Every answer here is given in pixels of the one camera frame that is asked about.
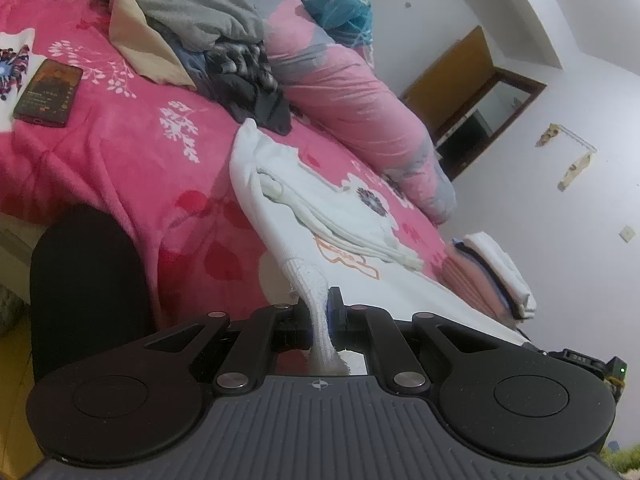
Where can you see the wall coat hook rack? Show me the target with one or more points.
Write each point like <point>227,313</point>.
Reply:
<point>575,160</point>

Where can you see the teal patterned pillow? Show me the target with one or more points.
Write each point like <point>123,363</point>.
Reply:
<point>345,15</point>

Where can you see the smartphone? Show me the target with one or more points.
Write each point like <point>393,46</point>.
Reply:
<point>47,92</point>

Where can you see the white wall socket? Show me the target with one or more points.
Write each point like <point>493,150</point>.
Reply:
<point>628,234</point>

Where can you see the pink floral blanket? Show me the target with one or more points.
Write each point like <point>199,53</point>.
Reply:
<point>125,160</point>

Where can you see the dark wooden door frame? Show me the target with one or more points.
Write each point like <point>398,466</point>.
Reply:
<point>520,90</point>

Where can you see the blue garment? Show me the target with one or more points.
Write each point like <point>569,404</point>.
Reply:
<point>195,67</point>

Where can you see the wooden door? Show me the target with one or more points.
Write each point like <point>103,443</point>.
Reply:
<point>450,80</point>

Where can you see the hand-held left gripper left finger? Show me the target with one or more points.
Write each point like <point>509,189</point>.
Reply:
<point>302,334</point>

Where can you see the pink and grey quilt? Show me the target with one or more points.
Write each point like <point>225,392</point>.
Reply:
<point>350,85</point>

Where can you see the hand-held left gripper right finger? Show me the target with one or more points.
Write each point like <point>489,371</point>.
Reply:
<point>333,310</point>

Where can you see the white sweatshirt with bear outline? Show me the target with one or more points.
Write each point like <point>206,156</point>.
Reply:
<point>310,200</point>

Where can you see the person's black trouser leg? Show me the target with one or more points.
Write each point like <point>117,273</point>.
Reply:
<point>85,285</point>

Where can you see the black and white plaid shirt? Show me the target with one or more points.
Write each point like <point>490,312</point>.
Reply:
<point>240,62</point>

